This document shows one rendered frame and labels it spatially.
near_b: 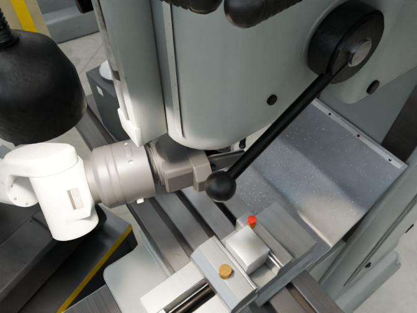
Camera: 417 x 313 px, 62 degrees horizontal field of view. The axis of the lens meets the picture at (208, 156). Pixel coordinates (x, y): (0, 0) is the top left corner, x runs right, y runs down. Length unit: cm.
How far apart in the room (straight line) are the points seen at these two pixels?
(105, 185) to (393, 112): 56
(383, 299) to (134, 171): 157
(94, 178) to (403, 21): 40
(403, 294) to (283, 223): 124
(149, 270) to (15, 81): 71
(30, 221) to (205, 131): 104
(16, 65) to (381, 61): 35
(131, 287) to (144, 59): 65
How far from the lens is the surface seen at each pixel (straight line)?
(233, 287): 64
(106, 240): 142
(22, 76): 25
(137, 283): 89
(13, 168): 52
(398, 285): 194
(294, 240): 74
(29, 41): 26
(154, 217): 83
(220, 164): 51
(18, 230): 133
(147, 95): 35
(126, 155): 47
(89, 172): 48
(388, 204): 94
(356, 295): 162
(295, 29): 31
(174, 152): 49
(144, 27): 31
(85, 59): 295
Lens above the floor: 164
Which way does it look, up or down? 51 degrees down
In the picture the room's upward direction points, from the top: straight up
